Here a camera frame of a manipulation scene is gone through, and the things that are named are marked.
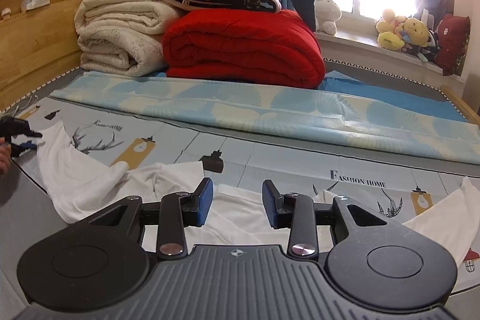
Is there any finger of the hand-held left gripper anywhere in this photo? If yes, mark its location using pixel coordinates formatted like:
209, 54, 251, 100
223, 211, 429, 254
13, 119, 43, 139
10, 141, 40, 158

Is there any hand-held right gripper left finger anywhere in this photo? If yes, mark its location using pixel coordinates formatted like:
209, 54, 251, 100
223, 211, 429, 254
89, 178, 214, 258

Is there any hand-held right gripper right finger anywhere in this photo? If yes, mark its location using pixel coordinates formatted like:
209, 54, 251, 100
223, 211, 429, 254
262, 179, 407, 258

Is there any white t-shirt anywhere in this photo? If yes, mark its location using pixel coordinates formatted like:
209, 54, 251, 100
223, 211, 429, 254
35, 121, 480, 268

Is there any person's left hand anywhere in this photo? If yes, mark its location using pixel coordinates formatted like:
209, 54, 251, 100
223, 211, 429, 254
0, 145, 11, 175

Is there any printed light blue bed mat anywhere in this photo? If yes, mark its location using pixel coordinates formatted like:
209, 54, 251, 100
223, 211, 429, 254
11, 95, 480, 292

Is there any blue leaf print sheet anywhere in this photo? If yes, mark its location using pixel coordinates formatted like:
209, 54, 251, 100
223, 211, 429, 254
50, 74, 480, 165

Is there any wooden headboard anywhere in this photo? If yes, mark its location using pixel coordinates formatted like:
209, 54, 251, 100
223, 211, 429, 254
0, 0, 115, 111

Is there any cream folded blanket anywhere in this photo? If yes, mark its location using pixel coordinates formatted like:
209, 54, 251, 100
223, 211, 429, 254
74, 0, 185, 78

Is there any tissue pack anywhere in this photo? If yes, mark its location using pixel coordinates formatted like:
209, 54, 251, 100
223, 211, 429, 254
20, 0, 51, 13

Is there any blue bed sheet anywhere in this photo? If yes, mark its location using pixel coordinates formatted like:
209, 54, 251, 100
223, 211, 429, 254
150, 70, 448, 103

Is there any red folded quilt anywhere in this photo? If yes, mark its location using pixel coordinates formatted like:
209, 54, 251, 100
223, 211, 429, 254
162, 9, 326, 90

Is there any white window sill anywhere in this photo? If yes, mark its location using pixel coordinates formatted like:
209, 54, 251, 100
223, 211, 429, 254
315, 28, 469, 81

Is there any white plush toy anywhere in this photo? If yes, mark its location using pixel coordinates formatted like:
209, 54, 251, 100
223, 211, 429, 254
313, 0, 343, 35

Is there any yellow pink plush toy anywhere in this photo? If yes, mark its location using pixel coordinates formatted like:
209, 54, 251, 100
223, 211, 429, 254
376, 8, 408, 51

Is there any blue striped plush toy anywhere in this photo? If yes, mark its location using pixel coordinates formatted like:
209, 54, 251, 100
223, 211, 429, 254
403, 31, 442, 63

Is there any yellow round plush toy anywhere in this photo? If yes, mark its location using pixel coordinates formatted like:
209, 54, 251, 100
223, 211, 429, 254
401, 17, 430, 45

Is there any red cushion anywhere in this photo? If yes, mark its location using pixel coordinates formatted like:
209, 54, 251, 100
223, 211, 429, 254
434, 13, 472, 76

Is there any wooden bed rail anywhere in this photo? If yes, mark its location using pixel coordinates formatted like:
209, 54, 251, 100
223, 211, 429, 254
440, 85, 480, 126

